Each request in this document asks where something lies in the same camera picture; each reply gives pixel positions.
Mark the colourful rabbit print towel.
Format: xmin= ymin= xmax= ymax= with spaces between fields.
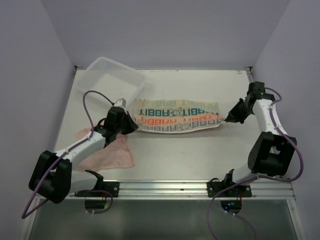
xmin=132 ymin=99 xmax=225 ymax=134

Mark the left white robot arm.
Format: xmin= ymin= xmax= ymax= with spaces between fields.
xmin=28 ymin=106 xmax=138 ymax=204

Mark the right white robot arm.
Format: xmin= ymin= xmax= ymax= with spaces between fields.
xmin=222 ymin=81 xmax=297 ymax=197

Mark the pink towel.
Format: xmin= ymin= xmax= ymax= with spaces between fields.
xmin=73 ymin=134 xmax=135 ymax=172

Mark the translucent plastic basket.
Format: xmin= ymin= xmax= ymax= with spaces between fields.
xmin=75 ymin=57 xmax=147 ymax=107

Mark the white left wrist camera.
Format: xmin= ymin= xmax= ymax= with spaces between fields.
xmin=113 ymin=98 xmax=127 ymax=109

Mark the aluminium right side rail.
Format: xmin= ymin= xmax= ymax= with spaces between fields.
xmin=244 ymin=66 xmax=257 ymax=83

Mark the aluminium rail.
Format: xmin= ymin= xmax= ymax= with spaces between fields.
xmin=244 ymin=66 xmax=257 ymax=83
xmin=66 ymin=180 xmax=293 ymax=201

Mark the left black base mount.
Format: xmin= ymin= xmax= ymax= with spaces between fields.
xmin=74 ymin=181 xmax=120 ymax=198

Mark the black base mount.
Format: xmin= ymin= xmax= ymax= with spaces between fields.
xmin=206 ymin=178 xmax=253 ymax=198
xmin=74 ymin=181 xmax=120 ymax=198

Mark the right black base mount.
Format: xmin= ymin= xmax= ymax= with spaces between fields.
xmin=206 ymin=178 xmax=253 ymax=198

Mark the aluminium front rail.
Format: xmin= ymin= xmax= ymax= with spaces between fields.
xmin=66 ymin=180 xmax=293 ymax=201

